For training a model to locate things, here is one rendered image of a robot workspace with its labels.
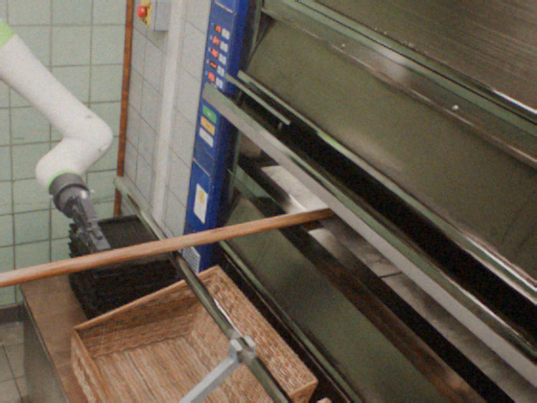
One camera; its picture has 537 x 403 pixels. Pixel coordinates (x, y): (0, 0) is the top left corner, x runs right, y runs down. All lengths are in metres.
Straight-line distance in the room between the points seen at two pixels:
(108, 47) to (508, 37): 1.78
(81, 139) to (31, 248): 1.31
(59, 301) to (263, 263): 0.78
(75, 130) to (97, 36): 0.97
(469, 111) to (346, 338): 0.66
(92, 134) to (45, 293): 0.82
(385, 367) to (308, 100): 0.65
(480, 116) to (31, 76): 1.06
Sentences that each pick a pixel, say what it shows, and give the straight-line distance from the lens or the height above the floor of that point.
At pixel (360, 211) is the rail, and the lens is 1.37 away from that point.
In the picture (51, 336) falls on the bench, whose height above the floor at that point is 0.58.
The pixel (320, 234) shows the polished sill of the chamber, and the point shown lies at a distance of 1.78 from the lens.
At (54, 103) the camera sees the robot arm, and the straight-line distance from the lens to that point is 1.81.
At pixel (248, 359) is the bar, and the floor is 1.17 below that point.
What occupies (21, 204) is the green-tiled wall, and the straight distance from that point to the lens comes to 2.93.
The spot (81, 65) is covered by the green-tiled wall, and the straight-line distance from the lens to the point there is 2.75.
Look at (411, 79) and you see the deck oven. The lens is 1.45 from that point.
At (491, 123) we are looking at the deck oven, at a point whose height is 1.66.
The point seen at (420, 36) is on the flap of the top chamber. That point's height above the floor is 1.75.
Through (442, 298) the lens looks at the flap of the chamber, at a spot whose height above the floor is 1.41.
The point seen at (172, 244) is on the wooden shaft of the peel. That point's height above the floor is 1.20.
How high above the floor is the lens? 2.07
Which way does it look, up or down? 31 degrees down
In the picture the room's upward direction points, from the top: 9 degrees clockwise
